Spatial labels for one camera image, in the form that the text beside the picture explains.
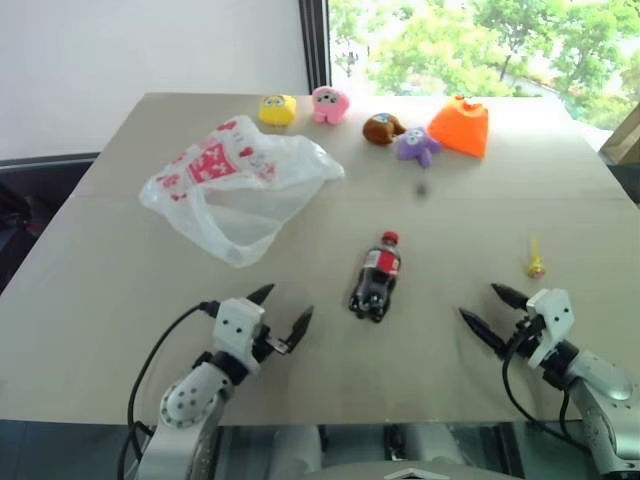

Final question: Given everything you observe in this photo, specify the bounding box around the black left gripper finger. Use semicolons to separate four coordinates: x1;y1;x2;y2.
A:
245;283;277;306
286;305;315;352

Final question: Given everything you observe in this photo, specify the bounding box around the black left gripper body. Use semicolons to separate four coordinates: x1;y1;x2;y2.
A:
250;324;290;363

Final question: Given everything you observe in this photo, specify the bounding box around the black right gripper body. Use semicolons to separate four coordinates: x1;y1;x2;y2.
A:
504;312;547;357

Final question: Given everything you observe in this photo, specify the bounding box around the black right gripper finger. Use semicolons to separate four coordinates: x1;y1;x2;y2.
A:
490;282;529;311
458;307;509;356

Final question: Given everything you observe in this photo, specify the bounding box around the small yellow spinning top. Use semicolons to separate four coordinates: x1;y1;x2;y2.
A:
523;234;547;280

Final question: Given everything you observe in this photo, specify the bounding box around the small cola bottle red cap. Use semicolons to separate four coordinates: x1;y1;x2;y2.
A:
348;230;403;321

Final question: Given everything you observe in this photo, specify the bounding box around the white red printed plastic bag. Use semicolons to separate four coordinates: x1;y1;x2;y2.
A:
138;114;346;269

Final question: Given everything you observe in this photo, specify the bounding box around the silver robot torso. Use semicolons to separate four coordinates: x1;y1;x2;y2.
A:
214;422;601;480

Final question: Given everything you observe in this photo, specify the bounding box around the orange plush toy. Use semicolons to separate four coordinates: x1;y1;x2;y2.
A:
427;94;491;160

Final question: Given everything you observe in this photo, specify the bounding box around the purple plush toy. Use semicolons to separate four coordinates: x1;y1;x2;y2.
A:
395;125;443;169

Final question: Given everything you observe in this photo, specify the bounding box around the yellow plush toy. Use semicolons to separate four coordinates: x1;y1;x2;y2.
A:
257;93;298;128

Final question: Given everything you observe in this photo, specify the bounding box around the brown cardboard box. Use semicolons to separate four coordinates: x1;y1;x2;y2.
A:
598;113;640;166

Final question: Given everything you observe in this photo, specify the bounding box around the pink plush toy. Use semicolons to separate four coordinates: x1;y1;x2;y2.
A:
311;85;353;124

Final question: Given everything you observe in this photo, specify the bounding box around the brown plush toy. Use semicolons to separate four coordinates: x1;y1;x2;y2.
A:
362;112;407;147

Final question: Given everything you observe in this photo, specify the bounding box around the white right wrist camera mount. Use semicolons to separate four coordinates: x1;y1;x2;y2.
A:
526;287;573;369

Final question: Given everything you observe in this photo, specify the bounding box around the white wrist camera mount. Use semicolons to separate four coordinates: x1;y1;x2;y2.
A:
526;287;573;369
213;297;266;376

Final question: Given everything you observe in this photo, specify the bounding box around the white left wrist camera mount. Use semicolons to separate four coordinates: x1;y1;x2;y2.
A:
213;297;266;376

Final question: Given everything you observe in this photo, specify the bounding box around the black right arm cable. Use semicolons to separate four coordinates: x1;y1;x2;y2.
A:
501;319;601;459

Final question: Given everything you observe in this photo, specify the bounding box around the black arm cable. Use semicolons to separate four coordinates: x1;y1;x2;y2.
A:
501;319;601;459
116;300;220;480

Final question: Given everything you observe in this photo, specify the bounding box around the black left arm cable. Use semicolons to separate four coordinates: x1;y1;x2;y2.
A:
116;300;220;480

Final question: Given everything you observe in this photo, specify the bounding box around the black window frame post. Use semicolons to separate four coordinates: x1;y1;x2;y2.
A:
298;0;333;95

